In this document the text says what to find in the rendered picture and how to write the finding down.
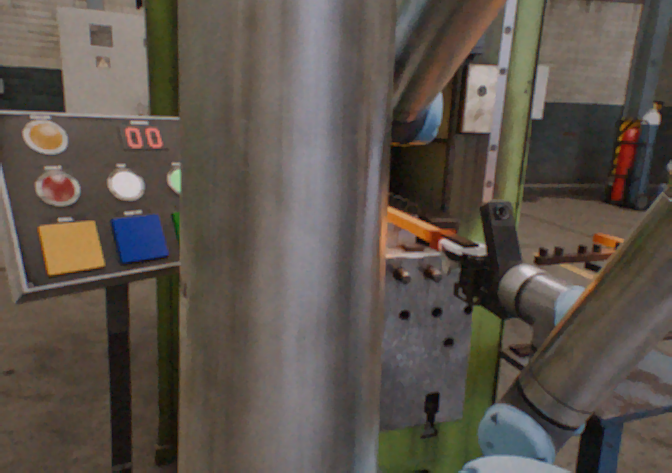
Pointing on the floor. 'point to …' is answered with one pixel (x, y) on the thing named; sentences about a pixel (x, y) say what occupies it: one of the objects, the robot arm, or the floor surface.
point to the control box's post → (119, 373)
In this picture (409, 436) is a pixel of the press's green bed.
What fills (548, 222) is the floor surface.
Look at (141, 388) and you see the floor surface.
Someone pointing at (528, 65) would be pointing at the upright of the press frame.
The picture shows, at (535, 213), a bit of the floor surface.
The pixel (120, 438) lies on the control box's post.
